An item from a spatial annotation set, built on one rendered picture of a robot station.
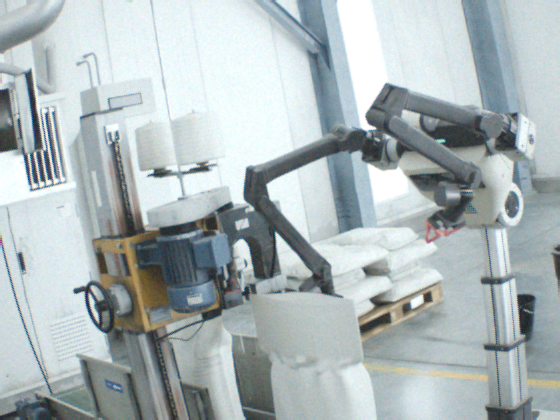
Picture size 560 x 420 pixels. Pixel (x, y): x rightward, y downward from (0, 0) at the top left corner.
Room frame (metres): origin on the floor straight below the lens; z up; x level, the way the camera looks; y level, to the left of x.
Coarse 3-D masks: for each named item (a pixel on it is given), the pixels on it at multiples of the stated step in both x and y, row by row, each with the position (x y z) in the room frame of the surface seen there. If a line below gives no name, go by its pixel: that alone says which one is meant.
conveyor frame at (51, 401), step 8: (40, 392) 4.04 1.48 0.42; (48, 400) 3.98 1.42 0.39; (56, 400) 3.86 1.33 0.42; (56, 408) 3.91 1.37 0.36; (64, 408) 3.82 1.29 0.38; (72, 408) 3.70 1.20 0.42; (248, 408) 3.36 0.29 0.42; (56, 416) 3.94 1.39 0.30; (64, 416) 3.85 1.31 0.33; (72, 416) 3.76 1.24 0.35; (80, 416) 3.68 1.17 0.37; (88, 416) 3.57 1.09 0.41; (248, 416) 3.35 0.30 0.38; (256, 416) 3.31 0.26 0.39; (264, 416) 3.26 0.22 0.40; (272, 416) 3.22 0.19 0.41
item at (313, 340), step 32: (256, 320) 2.78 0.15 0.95; (288, 320) 2.59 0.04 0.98; (320, 320) 2.51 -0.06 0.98; (352, 320) 2.44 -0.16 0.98; (288, 352) 2.62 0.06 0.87; (320, 352) 2.52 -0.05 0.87; (352, 352) 2.46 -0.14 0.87; (288, 384) 2.62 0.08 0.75; (320, 384) 2.49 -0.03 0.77; (352, 384) 2.46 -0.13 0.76; (288, 416) 2.63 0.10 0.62; (320, 416) 2.51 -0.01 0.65; (352, 416) 2.45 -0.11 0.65
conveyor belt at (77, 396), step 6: (84, 384) 4.23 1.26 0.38; (66, 390) 4.15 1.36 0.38; (72, 390) 4.14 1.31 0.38; (78, 390) 4.13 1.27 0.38; (84, 390) 4.11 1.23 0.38; (54, 396) 4.06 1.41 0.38; (60, 396) 4.05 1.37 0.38; (66, 396) 4.04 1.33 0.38; (72, 396) 4.03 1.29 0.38; (78, 396) 4.01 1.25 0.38; (84, 396) 4.00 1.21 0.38; (66, 402) 3.93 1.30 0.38; (72, 402) 3.92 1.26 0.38; (78, 402) 3.90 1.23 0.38; (84, 402) 3.89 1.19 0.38; (90, 402) 3.88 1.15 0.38; (78, 408) 3.81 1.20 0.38; (84, 408) 3.79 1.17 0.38; (90, 408) 3.78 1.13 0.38
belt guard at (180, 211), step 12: (204, 192) 2.83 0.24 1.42; (216, 192) 2.74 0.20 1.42; (228, 192) 2.89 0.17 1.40; (168, 204) 2.61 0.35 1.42; (180, 204) 2.53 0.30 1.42; (192, 204) 2.48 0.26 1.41; (204, 204) 2.56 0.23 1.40; (216, 204) 2.70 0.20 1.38; (156, 216) 2.47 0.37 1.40; (168, 216) 2.46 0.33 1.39; (180, 216) 2.46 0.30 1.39; (192, 216) 2.48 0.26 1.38; (204, 216) 2.53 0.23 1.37
